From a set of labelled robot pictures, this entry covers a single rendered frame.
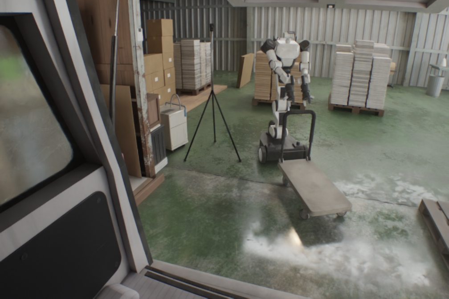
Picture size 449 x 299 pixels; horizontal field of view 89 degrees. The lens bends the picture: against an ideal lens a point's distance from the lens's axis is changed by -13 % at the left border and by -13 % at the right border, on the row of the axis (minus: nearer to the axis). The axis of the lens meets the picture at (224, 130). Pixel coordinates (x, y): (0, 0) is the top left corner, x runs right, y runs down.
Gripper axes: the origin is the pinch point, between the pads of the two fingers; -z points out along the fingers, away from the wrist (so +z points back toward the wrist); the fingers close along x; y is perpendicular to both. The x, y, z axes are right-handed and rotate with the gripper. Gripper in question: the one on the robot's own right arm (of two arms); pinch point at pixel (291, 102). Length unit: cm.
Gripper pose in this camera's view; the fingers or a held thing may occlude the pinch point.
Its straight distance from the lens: 267.2
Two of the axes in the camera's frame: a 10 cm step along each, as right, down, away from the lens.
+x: 1.2, -1.5, -9.8
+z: -0.7, -9.9, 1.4
